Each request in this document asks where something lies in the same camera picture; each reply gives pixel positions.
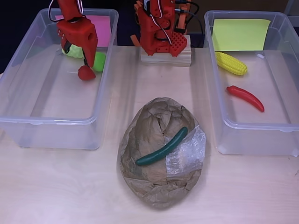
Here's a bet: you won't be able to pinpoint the light green toy grapes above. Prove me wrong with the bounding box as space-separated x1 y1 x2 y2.
61 44 84 58

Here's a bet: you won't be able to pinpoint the green toy apple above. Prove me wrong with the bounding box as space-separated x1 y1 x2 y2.
92 51 107 72

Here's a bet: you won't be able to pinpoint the red toy tomato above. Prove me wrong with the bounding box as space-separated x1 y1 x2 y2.
78 65 96 81

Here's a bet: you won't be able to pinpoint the dark green toy cucumber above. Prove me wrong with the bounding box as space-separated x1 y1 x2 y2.
135 126 189 167

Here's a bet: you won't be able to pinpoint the yellow toy corn cob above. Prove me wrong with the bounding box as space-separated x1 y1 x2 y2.
214 52 248 76

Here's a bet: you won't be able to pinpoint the red toy chili pepper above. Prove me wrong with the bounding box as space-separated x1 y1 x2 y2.
226 85 265 113

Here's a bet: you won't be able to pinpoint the clear plastic bin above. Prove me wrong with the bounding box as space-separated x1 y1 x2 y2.
204 10 299 157
0 8 120 150

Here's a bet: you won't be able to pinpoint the pink sticky note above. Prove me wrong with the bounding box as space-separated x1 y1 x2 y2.
55 15 111 48

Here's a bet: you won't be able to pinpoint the wooden base block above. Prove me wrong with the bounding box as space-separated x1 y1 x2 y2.
141 35 192 68

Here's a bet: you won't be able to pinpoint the yellow sticky note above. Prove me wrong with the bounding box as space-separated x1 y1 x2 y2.
212 19 271 52

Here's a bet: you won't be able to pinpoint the crumpled brown paper bag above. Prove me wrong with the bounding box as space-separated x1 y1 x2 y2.
116 97 207 210

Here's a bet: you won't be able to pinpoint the white servo cable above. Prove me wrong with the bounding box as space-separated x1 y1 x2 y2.
48 0 84 23

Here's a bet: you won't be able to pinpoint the black cable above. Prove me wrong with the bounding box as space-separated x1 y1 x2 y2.
174 0 204 35

